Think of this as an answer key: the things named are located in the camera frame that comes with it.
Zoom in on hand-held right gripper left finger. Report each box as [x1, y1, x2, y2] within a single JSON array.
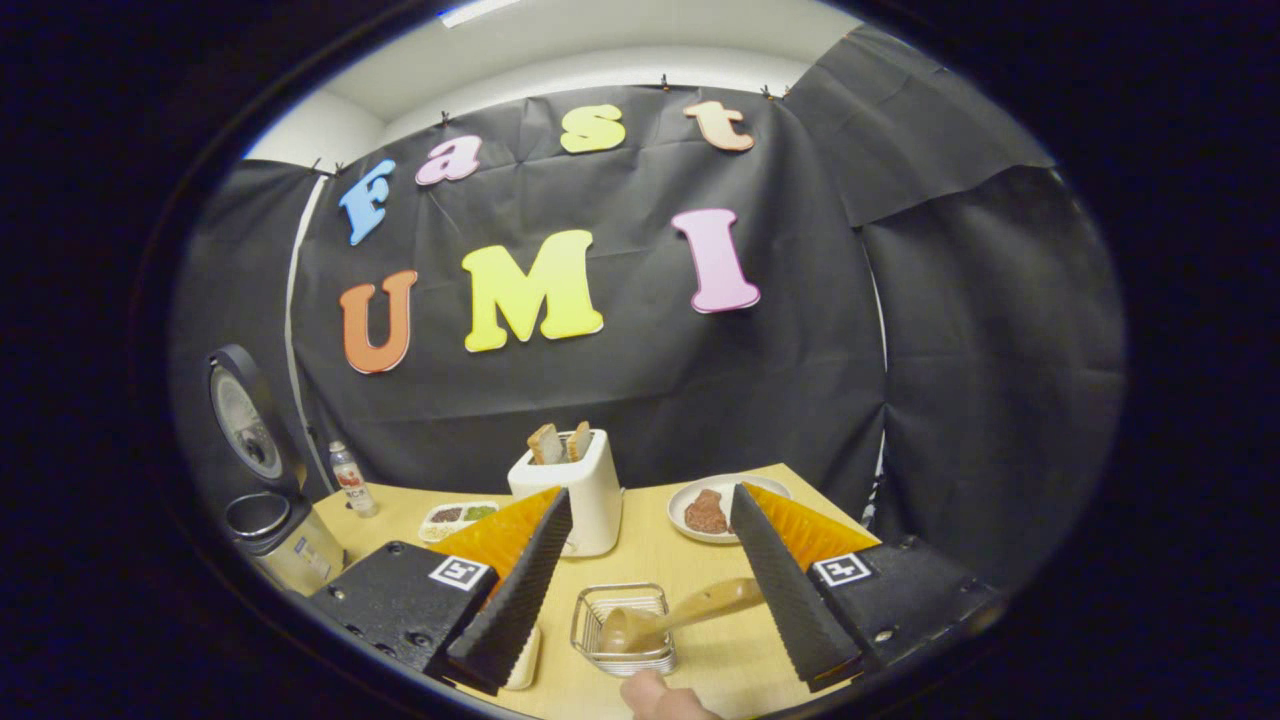
[[300, 487, 573, 696]]

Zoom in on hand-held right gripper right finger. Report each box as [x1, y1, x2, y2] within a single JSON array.
[[728, 482, 1006, 693]]

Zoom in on clear container of white rice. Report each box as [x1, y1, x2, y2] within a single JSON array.
[[500, 625, 543, 691]]

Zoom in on wooden spoon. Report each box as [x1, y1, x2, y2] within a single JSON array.
[[600, 577, 766, 654]]

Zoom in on metal wire chopstick holder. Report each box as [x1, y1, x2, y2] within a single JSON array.
[[570, 583, 678, 677]]

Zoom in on dark grey rice cooker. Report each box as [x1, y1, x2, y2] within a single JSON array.
[[207, 345, 346, 598]]

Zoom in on white compartment tray of grains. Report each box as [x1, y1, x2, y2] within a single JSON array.
[[419, 500, 501, 544]]

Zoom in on brown meat piece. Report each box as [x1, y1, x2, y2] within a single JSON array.
[[685, 489, 731, 535]]

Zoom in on white toaster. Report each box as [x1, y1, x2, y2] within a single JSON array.
[[507, 429, 623, 558]]

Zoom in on white plate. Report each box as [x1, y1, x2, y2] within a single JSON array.
[[667, 474, 791, 545]]

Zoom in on small clear bottle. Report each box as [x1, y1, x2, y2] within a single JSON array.
[[329, 441, 379, 518]]

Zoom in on black backdrop cloth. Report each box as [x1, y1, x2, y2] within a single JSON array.
[[170, 25, 1126, 591]]

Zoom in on large ceiling light panel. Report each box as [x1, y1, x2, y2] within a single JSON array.
[[440, 0, 526, 28]]

